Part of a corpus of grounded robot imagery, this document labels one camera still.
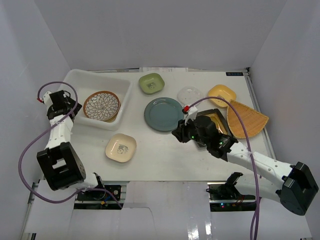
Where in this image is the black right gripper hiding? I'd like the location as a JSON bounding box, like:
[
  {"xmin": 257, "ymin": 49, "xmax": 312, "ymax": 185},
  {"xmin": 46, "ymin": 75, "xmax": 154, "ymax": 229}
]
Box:
[{"xmin": 171, "ymin": 115, "xmax": 209, "ymax": 147}]

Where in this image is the flower pattern round bowl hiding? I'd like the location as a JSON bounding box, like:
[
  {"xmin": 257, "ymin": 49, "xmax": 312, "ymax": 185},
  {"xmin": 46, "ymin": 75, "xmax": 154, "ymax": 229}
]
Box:
[{"xmin": 83, "ymin": 91, "xmax": 121, "ymax": 122}]

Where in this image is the beige bird pattern plate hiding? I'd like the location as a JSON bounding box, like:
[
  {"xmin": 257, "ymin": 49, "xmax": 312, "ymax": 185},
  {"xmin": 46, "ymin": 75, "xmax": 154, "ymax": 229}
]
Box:
[{"xmin": 102, "ymin": 98, "xmax": 121, "ymax": 123}]

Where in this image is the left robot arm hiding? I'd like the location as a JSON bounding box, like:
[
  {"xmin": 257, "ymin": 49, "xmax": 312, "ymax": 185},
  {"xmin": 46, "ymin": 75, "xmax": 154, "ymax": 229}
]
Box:
[{"xmin": 36, "ymin": 90, "xmax": 106, "ymax": 200}]

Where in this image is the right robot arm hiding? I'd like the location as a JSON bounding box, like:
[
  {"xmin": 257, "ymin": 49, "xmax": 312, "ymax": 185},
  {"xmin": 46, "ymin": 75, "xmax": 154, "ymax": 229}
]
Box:
[{"xmin": 171, "ymin": 115, "xmax": 319, "ymax": 216}]

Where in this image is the white plastic bin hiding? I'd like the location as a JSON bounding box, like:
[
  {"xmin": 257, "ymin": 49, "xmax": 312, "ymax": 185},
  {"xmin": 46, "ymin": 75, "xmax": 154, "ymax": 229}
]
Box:
[{"xmin": 64, "ymin": 69, "xmax": 133, "ymax": 131}]

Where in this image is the teal round plate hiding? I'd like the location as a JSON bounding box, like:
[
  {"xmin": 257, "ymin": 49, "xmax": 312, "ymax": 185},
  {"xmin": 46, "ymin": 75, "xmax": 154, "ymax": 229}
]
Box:
[{"xmin": 144, "ymin": 97, "xmax": 184, "ymax": 132}]

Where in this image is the black square amber plate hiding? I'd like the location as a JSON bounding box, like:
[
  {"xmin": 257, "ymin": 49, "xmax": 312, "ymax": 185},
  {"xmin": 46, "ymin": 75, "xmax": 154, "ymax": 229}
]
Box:
[{"xmin": 197, "ymin": 108, "xmax": 234, "ymax": 137}]

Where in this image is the clear glass plate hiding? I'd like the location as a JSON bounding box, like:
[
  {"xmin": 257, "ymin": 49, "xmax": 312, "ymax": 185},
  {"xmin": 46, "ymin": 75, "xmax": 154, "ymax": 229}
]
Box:
[{"xmin": 177, "ymin": 86, "xmax": 204, "ymax": 106}]

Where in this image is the yellow square panda dish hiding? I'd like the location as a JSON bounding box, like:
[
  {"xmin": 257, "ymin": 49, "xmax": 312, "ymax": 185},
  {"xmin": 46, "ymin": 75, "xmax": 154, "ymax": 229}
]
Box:
[{"xmin": 207, "ymin": 84, "xmax": 237, "ymax": 108}]

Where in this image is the green square panda dish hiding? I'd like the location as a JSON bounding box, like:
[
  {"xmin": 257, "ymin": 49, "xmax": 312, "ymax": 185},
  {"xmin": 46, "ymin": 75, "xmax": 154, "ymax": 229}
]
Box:
[{"xmin": 138, "ymin": 73, "xmax": 165, "ymax": 95}]

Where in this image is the cream square panda dish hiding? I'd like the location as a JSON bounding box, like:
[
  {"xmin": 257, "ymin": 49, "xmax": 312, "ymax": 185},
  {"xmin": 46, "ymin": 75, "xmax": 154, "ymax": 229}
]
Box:
[{"xmin": 105, "ymin": 133, "xmax": 137, "ymax": 163}]

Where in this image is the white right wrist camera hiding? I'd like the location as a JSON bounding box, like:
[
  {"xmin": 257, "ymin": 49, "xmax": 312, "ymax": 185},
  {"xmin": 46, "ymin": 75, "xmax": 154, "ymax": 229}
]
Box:
[{"xmin": 182, "ymin": 105, "xmax": 198, "ymax": 126}]

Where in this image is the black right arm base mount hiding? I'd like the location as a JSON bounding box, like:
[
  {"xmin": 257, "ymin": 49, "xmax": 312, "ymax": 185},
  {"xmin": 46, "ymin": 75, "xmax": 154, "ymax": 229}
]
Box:
[{"xmin": 206, "ymin": 172, "xmax": 257, "ymax": 213}]

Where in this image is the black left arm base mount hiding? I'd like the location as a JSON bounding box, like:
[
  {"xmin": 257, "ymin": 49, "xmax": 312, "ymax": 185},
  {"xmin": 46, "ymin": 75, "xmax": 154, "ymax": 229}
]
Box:
[{"xmin": 73, "ymin": 184, "xmax": 124, "ymax": 210}]

